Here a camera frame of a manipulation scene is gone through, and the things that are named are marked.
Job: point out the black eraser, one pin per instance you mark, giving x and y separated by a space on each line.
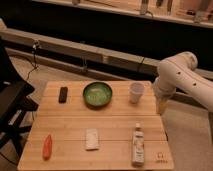
63 94

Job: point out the black chair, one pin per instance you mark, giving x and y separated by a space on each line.
14 102

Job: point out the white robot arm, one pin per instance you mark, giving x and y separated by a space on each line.
178 71

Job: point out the white sponge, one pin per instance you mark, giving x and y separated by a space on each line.
92 139

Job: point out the orange carrot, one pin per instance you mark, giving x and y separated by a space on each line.
47 148

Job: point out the green bowl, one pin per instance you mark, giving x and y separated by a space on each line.
97 94

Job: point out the white dressing bottle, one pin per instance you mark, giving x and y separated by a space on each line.
138 146

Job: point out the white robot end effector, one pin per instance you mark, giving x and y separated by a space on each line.
161 105

